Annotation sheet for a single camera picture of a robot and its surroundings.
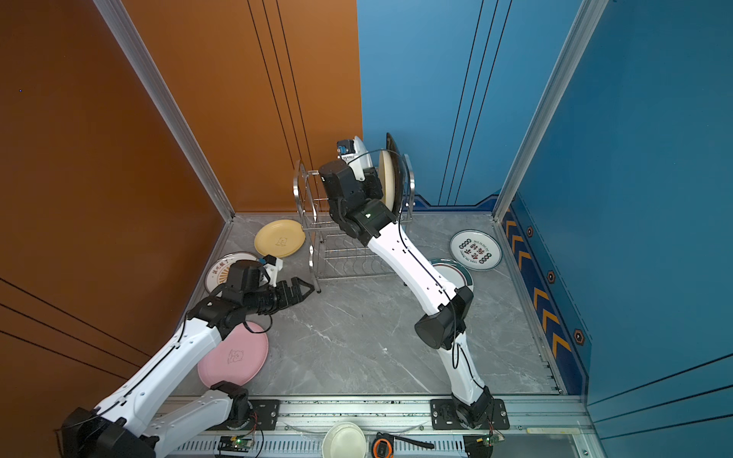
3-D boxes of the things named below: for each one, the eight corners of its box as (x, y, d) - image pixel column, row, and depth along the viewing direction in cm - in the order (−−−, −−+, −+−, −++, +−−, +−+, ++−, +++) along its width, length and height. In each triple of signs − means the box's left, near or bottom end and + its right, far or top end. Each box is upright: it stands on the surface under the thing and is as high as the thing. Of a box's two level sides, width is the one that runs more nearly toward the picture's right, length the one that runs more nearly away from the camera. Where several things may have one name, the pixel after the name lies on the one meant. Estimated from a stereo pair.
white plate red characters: (455, 270, 105) (456, 266, 104) (447, 233, 117) (448, 229, 115) (504, 270, 105) (507, 267, 104) (492, 233, 117) (493, 229, 115)
